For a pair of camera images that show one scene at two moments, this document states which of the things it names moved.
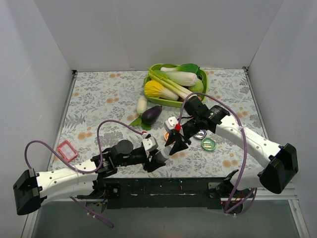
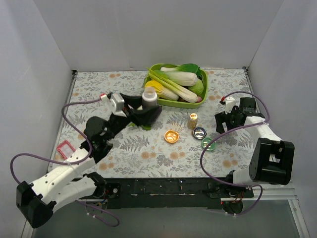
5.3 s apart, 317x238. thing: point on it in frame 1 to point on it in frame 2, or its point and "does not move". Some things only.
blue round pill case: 201,134 does not move
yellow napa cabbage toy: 153,88 does not move
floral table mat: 103,106 does not move
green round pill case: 208,144 does not move
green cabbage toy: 197,88 does not move
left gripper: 150,161 to 130,110
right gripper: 182,134 to 229,118
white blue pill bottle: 163,154 to 149,97
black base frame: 161,193 does not move
